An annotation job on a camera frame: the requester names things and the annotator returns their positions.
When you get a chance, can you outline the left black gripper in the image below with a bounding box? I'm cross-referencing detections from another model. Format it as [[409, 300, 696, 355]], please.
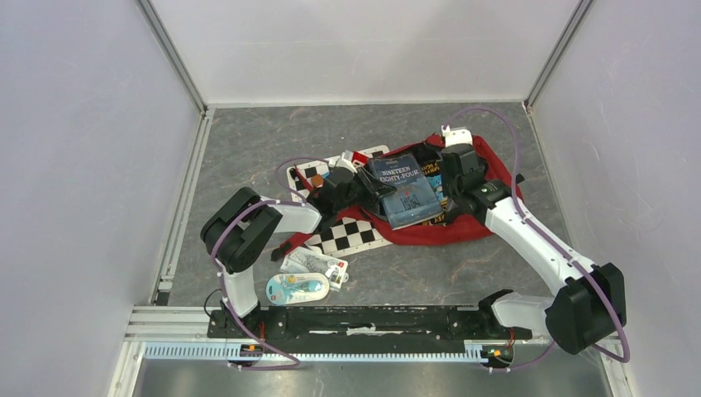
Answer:
[[335, 166, 396, 213]]

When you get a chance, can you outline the red student backpack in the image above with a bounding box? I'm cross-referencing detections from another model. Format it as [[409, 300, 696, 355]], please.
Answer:
[[271, 134, 512, 261]]

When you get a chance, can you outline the blue black treehouse book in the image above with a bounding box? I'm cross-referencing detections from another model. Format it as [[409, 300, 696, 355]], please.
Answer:
[[420, 159, 448, 226]]

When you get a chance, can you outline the dark blue book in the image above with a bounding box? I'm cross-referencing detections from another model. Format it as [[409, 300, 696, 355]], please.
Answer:
[[368, 153, 443, 230]]

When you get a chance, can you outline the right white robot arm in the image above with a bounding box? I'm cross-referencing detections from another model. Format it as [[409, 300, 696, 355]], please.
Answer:
[[441, 143, 630, 362]]

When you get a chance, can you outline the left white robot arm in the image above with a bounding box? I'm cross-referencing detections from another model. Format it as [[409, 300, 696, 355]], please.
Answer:
[[200, 167, 397, 337]]

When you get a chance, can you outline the red window toy block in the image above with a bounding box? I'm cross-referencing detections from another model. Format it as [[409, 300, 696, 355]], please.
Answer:
[[351, 151, 370, 168]]

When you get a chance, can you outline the black white chess mat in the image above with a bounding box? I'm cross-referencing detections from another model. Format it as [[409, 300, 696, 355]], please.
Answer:
[[286, 155, 392, 258]]

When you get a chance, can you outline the brown blue green block stack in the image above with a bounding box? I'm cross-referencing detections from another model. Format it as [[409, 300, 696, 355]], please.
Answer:
[[310, 175, 325, 189]]

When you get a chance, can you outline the packaged ruler set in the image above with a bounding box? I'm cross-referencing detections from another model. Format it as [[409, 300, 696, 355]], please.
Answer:
[[279, 246, 350, 291]]

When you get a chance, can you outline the blue packaged correction tape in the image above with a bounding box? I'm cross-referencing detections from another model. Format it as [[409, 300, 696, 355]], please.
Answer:
[[265, 273, 331, 306]]

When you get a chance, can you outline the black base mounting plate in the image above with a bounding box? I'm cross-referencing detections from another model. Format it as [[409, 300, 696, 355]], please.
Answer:
[[243, 305, 532, 355]]

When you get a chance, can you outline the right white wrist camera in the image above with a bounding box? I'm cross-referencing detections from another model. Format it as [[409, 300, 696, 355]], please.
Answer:
[[441, 124, 473, 148]]

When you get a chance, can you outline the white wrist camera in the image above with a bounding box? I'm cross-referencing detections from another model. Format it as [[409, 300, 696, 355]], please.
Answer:
[[441, 124, 473, 148], [331, 151, 357, 173]]

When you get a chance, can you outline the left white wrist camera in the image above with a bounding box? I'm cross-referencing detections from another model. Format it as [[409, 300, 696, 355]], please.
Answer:
[[331, 151, 357, 173]]

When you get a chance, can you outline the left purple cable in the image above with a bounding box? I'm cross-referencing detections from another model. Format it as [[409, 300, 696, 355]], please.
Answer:
[[210, 157, 335, 372]]

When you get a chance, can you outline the purple cable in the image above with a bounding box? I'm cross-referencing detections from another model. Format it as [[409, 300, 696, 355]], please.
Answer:
[[210, 157, 335, 372], [442, 106, 632, 375]]

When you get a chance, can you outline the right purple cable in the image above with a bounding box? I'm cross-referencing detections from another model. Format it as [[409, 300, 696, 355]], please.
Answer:
[[442, 106, 632, 375]]

